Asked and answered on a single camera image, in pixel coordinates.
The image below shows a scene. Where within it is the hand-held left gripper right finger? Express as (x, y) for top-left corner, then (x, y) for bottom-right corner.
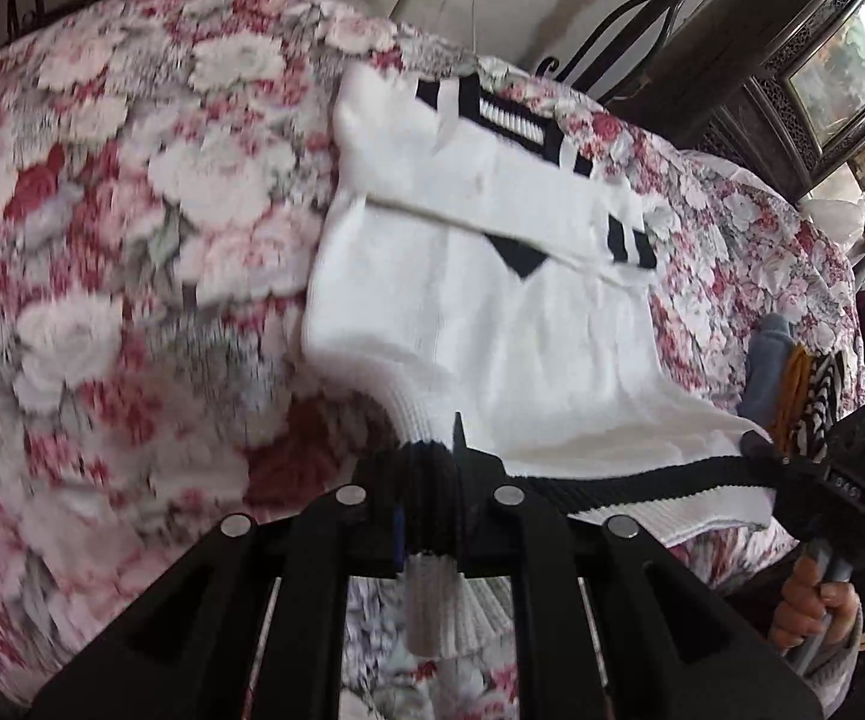
(453, 412), (824, 720)

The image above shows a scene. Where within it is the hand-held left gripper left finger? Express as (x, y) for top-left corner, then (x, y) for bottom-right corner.
(31, 446), (407, 720)

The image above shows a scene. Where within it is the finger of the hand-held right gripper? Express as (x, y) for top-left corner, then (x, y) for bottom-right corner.
(738, 431), (827, 492)

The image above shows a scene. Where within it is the white sweater with black trim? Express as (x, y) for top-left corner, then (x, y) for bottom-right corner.
(301, 60), (779, 661)

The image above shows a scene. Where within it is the person's right hand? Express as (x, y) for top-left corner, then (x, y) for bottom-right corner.
(770, 551), (863, 661)

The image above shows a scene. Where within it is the mustard yellow cloth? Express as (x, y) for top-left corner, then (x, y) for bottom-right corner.
(770, 345), (813, 451)

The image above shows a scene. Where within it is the black white striped cloth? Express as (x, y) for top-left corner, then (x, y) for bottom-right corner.
(792, 352), (851, 466)

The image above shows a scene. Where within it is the grey-blue cloth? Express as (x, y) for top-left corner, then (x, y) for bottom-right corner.
(740, 313), (795, 432)

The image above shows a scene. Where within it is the white plastic bag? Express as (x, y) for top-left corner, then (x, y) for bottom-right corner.
(807, 195), (865, 256)

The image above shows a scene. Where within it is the floral bed sheet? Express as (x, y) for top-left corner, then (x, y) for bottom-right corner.
(0, 0), (864, 720)

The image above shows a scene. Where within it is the carved dark wooden framed painting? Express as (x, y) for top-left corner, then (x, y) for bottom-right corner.
(627, 0), (865, 203)

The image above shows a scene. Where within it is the white cable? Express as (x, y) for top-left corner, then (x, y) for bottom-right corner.
(468, 0), (492, 61)

